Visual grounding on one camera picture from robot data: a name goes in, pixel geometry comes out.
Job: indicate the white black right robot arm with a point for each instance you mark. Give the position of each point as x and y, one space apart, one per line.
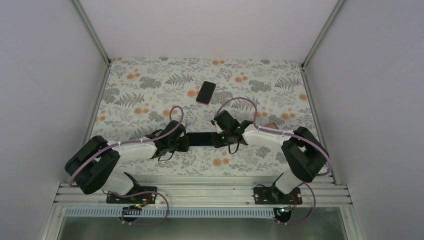
303 153

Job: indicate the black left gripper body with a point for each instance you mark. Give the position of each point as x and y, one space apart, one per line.
172 145

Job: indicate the left aluminium corner post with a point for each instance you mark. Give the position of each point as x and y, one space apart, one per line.
91 31

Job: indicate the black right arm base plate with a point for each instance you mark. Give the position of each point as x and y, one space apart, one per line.
264 195

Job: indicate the black phone pink edge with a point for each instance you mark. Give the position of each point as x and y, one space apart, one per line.
206 92

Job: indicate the floral patterned table mat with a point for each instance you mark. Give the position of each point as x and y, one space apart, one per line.
143 94

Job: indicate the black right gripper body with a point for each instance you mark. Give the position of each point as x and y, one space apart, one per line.
222 142

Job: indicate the aluminium front rail frame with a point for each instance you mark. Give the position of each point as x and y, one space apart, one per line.
210 192

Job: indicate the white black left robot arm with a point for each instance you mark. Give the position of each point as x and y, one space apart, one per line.
92 168

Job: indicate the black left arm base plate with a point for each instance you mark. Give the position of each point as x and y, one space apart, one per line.
139 195

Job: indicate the right aluminium corner post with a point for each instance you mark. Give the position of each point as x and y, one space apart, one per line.
326 27

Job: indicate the black phone teal edge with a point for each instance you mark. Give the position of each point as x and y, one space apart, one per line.
201 139

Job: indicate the pink phone case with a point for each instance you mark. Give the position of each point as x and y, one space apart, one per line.
271 125

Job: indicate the grey slotted cable duct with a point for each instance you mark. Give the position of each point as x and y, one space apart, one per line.
173 212

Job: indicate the aluminium corner post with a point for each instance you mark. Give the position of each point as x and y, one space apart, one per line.
91 31
326 27

